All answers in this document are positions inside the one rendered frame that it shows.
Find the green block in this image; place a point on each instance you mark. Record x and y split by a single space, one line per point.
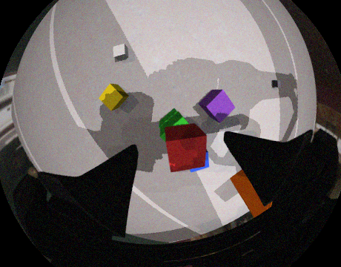
176 120
170 115

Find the yellow block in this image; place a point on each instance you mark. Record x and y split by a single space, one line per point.
113 96

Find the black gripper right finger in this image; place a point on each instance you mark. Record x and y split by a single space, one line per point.
267 163

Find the purple block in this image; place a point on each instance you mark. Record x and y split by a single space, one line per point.
217 104

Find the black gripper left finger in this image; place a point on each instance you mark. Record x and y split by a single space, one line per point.
102 193

